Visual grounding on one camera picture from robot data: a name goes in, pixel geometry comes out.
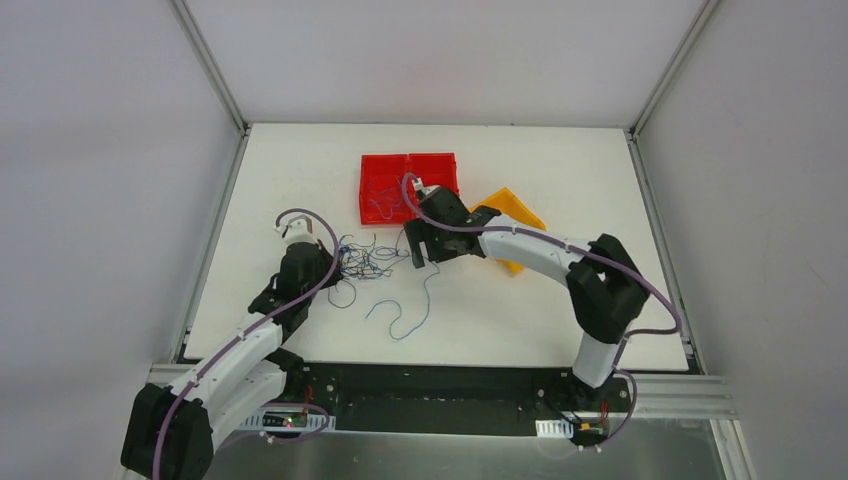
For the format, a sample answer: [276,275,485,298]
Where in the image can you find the blue purple black wires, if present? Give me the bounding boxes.
[327,231,413,311]

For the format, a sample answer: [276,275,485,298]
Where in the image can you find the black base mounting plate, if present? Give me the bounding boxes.
[273,362,632,437]

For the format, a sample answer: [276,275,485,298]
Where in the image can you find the right white cable duct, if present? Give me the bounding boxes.
[535,419,574,439]

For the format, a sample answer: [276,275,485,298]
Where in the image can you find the red plastic bin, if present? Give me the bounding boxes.
[358,154,411,226]
[408,152,459,194]

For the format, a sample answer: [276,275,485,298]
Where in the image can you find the left red plastic bin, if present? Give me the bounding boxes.
[358,154,411,226]

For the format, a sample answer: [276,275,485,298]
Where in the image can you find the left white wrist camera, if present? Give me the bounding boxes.
[275,216,318,247]

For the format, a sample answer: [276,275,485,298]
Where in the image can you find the left white cable duct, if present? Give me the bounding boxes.
[236,410,336,433]

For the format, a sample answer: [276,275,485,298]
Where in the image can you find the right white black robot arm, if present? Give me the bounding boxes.
[404,176,650,410]

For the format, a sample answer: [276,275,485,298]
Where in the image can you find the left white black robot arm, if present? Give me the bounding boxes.
[120,240,342,479]

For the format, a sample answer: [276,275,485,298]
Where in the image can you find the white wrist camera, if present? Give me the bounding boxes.
[412,178,440,201]
[275,216,318,247]

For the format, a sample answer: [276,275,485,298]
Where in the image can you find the white cable duct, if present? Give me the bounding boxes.
[236,410,336,433]
[535,419,574,439]

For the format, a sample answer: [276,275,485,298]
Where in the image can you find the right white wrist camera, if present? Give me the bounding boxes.
[412,178,440,201]

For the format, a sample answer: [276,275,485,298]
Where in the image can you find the right red plastic bin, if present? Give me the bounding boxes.
[408,152,459,194]

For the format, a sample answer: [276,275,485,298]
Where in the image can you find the aluminium frame rail left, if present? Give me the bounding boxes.
[119,0,252,480]

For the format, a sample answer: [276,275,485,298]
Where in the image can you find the yellow plastic bin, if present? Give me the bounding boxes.
[471,187,547,231]

